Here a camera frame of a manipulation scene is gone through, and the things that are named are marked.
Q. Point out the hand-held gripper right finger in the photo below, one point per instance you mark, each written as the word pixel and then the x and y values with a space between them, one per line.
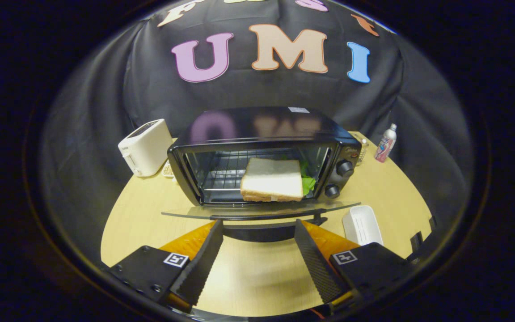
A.
pixel 313 264

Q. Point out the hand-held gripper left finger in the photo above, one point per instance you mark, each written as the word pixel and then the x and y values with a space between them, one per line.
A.
pixel 201 264

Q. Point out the small white patterned item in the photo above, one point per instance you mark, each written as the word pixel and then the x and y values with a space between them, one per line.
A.
pixel 167 170

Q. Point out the black toaster oven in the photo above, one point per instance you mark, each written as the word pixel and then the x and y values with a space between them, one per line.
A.
pixel 262 127

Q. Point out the lettuce sandwich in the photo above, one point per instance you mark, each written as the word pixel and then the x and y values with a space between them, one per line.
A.
pixel 271 181

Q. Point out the white plastic tray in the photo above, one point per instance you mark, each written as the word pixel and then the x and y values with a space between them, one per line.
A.
pixel 362 226

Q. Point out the white pop-up toaster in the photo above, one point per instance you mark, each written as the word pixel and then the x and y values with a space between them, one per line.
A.
pixel 148 147

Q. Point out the black backdrop cloth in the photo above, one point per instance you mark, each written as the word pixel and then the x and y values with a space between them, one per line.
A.
pixel 257 94

